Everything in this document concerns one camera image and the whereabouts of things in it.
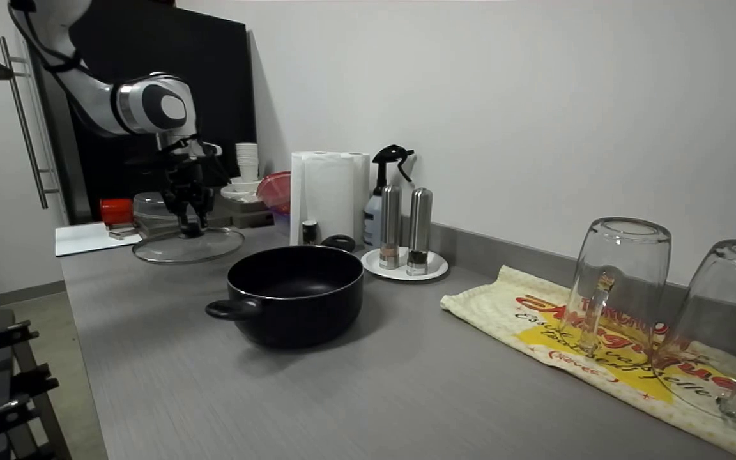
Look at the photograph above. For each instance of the steel salt grinder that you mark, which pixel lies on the steel salt grinder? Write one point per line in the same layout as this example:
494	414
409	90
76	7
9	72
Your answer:
388	226

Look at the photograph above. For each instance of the white round plate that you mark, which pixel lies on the white round plate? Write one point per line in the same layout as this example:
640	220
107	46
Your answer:
435	267

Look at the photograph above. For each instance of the upturned glass left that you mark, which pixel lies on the upturned glass left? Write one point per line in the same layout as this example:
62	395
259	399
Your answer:
619	276

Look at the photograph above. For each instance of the steel pepper grinder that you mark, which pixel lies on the steel pepper grinder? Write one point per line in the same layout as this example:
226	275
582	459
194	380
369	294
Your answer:
419	229

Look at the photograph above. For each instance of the glass pot lid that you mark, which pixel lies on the glass pot lid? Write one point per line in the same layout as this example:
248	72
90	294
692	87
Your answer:
170	246

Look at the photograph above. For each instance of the small red container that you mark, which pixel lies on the small red container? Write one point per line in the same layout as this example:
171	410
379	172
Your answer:
115	214

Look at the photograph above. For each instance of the upturned glass right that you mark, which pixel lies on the upturned glass right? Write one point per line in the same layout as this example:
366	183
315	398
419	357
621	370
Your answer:
702	336

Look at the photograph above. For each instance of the yellow printed cloth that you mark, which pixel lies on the yellow printed cloth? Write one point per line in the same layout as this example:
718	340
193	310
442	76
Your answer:
524	313

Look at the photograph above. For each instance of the white cutting board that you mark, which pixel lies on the white cutting board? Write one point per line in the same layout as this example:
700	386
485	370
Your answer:
90	239

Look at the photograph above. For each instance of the black cooking pot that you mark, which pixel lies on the black cooking pot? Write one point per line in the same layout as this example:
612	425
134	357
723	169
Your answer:
291	297

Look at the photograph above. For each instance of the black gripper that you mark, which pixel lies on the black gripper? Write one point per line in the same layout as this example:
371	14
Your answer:
193	172

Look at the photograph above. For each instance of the black panel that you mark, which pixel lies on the black panel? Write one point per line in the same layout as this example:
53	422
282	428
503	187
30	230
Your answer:
129	40

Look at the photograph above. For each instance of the white paper towel roll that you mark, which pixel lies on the white paper towel roll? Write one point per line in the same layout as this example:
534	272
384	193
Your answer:
327	189

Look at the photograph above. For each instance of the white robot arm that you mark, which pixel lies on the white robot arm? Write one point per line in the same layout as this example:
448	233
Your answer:
157	106

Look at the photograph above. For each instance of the upturned glass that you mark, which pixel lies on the upturned glass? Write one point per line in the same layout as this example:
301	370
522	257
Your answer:
619	276
702	336

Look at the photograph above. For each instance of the black clamp rack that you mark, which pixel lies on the black clamp rack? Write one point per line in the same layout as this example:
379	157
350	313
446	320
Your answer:
28	425

